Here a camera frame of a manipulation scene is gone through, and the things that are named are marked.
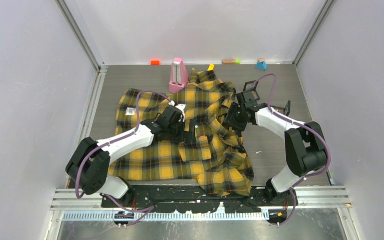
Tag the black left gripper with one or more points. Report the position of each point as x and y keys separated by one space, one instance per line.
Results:
x=185 y=137

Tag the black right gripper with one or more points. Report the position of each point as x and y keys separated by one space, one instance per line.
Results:
x=230 y=118

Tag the yellow plaid flannel shirt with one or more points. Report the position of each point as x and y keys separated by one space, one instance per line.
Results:
x=215 y=157

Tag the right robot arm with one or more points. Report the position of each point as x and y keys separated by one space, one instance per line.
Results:
x=305 y=152

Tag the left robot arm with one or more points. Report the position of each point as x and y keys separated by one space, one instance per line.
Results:
x=89 y=164

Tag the black display box far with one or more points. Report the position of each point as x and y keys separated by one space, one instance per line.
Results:
x=250 y=85

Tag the black display box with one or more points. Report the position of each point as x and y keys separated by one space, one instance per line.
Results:
x=250 y=85
x=284 y=110

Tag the black display box near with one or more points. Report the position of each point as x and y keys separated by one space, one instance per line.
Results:
x=284 y=110

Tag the pink metronome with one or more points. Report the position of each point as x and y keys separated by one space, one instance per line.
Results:
x=179 y=76

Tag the tan and green blocks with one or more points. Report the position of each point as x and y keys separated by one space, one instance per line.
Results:
x=230 y=61

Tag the blue triangle block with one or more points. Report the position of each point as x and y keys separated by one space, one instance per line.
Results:
x=261 y=64

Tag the yellow curved block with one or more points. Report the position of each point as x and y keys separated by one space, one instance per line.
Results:
x=211 y=67

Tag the red block at wall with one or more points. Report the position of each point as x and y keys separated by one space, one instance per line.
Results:
x=154 y=62

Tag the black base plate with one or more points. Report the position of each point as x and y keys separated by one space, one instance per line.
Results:
x=184 y=198

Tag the aluminium frame rail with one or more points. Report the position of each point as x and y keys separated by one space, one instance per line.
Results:
x=308 y=197

